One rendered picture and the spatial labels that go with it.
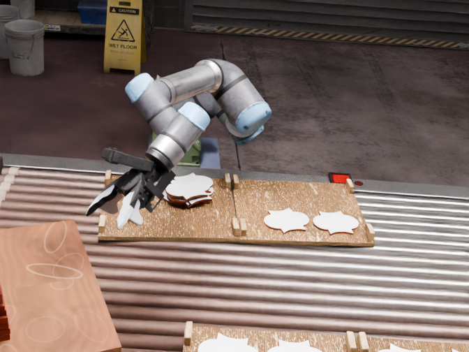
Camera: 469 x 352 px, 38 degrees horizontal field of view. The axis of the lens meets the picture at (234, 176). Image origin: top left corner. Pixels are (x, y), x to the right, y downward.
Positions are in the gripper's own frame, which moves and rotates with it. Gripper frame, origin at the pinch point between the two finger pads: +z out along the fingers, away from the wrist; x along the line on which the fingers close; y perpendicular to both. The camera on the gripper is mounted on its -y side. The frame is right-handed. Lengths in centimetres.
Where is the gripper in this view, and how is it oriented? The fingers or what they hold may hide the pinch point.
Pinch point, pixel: (98, 221)
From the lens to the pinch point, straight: 151.2
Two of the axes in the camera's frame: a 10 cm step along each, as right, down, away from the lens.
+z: -5.8, 7.6, -3.1
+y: 5.4, 6.4, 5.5
